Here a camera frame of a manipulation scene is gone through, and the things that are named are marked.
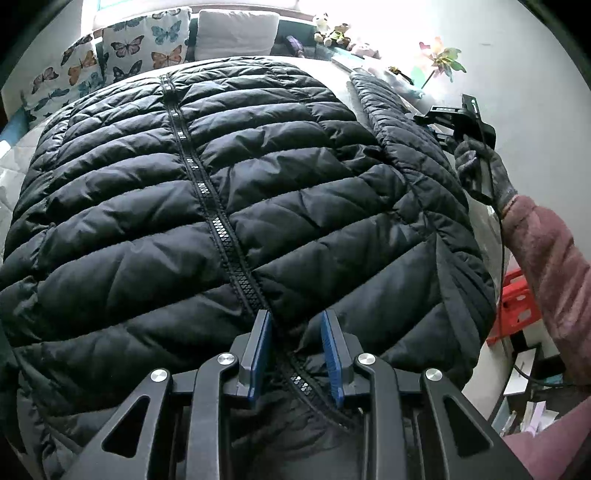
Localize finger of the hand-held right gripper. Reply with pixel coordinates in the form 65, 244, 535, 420
413, 113, 458, 143

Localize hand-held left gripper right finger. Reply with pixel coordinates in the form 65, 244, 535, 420
321, 309, 532, 480

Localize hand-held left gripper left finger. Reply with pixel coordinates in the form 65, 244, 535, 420
60, 310, 273, 480

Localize black puffer jacket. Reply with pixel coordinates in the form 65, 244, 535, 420
0, 56, 497, 480

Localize person's right forearm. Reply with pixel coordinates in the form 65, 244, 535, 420
501, 194, 591, 391

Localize person's right hand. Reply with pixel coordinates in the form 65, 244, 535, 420
454, 137, 519, 217

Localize colourful pinwheel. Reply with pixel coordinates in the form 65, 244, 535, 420
412, 41, 468, 91

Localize pink plush toy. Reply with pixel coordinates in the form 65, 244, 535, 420
353, 41, 382, 61

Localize brown plush toy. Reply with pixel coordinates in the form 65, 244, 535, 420
329, 23, 353, 49

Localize panda plush toy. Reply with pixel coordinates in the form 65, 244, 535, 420
313, 14, 334, 45

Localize red plastic crate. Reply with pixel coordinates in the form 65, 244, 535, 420
486, 268, 542, 346

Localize scattered white papers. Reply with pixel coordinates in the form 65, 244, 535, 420
501, 346, 566, 437

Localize plain grey pillow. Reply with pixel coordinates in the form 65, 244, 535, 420
194, 9, 280, 62

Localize butterfly print pillow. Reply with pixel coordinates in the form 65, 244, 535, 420
102, 8, 192, 84
21, 34, 108, 121

